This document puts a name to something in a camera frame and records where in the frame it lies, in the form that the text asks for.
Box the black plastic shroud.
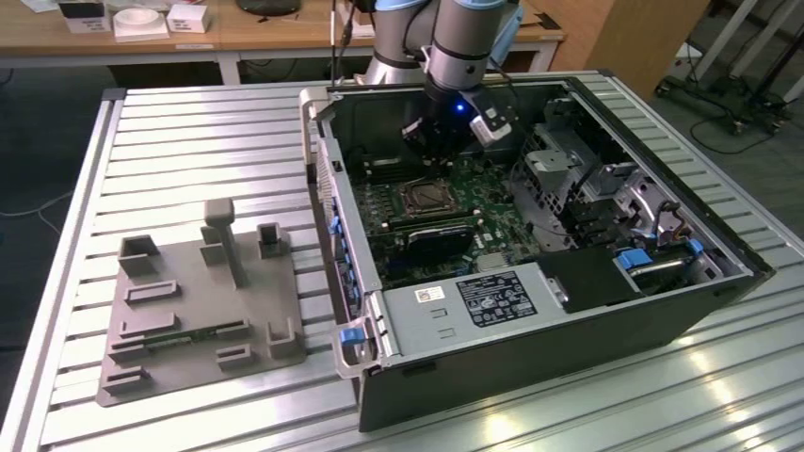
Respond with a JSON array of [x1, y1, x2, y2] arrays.
[[538, 247, 650, 315]]

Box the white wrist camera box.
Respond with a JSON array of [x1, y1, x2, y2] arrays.
[[460, 87, 518, 143]]

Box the black PC case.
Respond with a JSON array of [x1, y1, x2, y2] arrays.
[[298, 74, 778, 433]]

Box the silver metal bracket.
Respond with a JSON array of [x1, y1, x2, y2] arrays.
[[527, 149, 583, 173]]

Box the white paper box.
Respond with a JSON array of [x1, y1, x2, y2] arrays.
[[348, 0, 379, 39]]

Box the wooden desk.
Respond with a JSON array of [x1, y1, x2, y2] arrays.
[[0, 0, 568, 87]]

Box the white floor cable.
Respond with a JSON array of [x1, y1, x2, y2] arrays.
[[0, 191, 72, 233]]

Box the CPU socket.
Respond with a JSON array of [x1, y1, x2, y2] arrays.
[[395, 178, 458, 220]]

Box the black round object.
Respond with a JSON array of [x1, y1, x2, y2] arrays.
[[235, 0, 304, 14]]

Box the black wheeled stand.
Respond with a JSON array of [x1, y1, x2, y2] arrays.
[[652, 0, 804, 138]]

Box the blue drive latch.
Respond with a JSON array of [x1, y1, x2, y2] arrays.
[[618, 249, 654, 273]]

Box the grey power supply unit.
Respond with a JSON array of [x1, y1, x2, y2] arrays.
[[368, 261, 571, 367]]

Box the grey parts rack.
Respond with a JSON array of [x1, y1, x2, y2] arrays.
[[94, 197, 311, 409]]

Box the green motherboard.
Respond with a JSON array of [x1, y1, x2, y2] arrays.
[[348, 154, 543, 291]]

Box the plain white box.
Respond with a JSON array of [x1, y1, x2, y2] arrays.
[[164, 3, 214, 35]]

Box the black hanging cable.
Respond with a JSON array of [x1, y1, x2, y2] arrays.
[[326, 0, 354, 89]]

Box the wooden cabinet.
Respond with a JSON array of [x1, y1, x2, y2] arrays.
[[551, 0, 715, 101]]

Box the green RAM stick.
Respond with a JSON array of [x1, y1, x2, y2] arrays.
[[142, 328, 223, 353]]

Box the black graphics card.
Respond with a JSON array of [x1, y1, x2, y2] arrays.
[[400, 223, 478, 264]]

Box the multicolour wire bundle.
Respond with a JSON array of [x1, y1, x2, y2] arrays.
[[650, 202, 692, 249]]

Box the silver topped CPU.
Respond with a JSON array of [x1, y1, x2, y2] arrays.
[[411, 186, 446, 211]]

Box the white box black insert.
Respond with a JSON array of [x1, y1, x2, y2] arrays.
[[59, 0, 108, 35]]

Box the silver perforated drive cage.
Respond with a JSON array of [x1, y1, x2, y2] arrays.
[[511, 96, 636, 250]]

